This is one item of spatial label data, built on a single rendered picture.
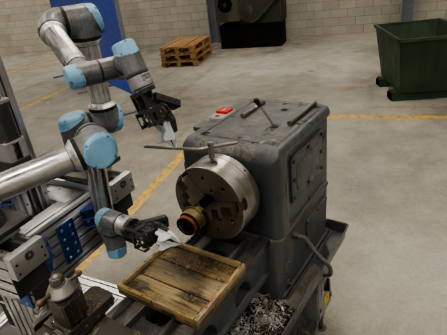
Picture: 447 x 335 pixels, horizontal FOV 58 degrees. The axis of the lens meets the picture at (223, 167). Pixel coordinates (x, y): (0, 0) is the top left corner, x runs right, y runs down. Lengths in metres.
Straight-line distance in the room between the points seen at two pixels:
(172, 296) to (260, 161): 0.57
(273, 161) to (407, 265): 1.69
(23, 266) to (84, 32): 0.88
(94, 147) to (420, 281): 2.18
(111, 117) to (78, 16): 0.42
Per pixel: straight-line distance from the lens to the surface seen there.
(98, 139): 1.35
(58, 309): 1.25
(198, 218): 1.43
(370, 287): 2.77
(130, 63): 1.29
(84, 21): 1.70
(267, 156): 1.50
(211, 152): 1.45
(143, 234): 1.37
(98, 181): 1.57
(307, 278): 1.99
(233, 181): 1.44
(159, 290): 1.50
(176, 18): 12.30
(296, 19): 11.35
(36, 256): 1.55
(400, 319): 2.62
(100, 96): 1.78
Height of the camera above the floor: 1.88
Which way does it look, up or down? 26 degrees down
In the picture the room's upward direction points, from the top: 7 degrees counter-clockwise
